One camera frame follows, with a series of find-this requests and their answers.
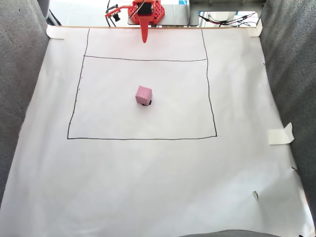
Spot red and black wires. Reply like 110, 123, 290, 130
198, 11, 257, 27

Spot grey metal frame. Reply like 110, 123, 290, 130
189, 0, 266, 13

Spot black cable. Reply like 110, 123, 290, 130
106, 0, 118, 27

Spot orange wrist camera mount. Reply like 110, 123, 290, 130
105, 4, 132, 22

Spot pink cube block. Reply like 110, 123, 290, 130
135, 85, 153, 106

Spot white paper sheet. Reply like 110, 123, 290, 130
0, 26, 316, 237

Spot grey fabric cushion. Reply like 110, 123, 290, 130
0, 0, 50, 208
259, 0, 316, 223

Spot white tape piece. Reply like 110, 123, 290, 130
268, 122, 295, 146
246, 18, 263, 38
46, 24, 65, 40

